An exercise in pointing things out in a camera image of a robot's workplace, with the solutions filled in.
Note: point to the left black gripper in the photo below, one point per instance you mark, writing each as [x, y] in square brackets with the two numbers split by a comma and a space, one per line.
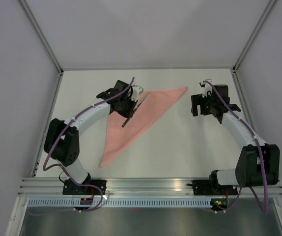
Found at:
[128, 113]

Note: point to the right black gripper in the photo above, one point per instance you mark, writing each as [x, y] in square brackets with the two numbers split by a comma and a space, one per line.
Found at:
[198, 100]

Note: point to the silver table knife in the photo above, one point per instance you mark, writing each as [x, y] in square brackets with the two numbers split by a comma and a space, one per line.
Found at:
[134, 110]

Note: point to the pink cloth napkin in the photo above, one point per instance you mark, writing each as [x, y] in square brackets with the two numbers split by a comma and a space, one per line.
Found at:
[120, 136]

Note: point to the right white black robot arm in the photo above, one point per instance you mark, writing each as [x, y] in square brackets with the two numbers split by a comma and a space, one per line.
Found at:
[258, 163]

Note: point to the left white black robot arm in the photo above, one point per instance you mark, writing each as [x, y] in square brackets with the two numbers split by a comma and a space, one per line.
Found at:
[62, 143]

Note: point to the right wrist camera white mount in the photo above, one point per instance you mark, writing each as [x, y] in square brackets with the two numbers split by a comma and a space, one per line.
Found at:
[206, 85]

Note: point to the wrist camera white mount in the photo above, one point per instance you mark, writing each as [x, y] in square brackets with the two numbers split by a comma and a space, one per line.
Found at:
[136, 92]
[206, 85]

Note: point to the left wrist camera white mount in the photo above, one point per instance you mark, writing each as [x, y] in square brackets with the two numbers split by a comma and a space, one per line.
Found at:
[136, 92]

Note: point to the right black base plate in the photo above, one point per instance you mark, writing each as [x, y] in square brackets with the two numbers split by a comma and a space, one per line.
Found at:
[205, 188]

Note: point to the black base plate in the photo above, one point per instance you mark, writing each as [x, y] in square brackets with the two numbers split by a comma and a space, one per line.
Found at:
[70, 188]
[205, 188]

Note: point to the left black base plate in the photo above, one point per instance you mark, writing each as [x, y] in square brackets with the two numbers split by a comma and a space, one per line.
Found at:
[70, 188]

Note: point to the right aluminium frame post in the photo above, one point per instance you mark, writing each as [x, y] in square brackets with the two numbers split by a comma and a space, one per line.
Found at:
[259, 25]

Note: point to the aluminium frame post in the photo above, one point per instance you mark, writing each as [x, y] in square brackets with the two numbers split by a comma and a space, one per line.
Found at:
[39, 33]
[259, 25]

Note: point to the aluminium mounting rail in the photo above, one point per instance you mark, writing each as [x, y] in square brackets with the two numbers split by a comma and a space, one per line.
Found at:
[115, 187]

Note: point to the left aluminium frame post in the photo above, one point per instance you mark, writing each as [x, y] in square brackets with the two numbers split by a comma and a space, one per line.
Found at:
[39, 33]

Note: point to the white slotted cable duct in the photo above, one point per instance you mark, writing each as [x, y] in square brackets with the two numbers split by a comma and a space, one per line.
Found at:
[121, 202]

